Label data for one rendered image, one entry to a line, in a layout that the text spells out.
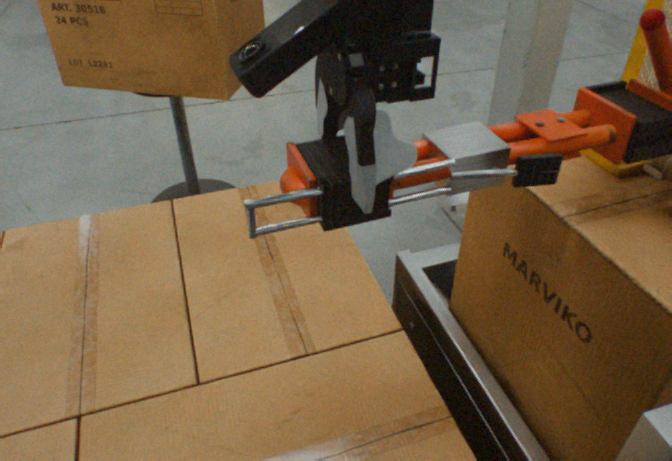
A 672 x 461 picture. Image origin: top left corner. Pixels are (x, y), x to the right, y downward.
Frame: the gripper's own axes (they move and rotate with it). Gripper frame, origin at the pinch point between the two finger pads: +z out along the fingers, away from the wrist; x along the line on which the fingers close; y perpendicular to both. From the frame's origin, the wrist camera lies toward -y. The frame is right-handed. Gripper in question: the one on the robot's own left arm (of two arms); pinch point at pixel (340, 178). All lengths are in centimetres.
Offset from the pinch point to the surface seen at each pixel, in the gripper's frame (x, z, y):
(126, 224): 75, 54, -28
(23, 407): 28, 54, -47
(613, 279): -9.5, 14.8, 30.0
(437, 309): 19, 47, 26
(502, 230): 10.2, 22.6, 29.9
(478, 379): 2, 47, 25
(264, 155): 186, 109, 30
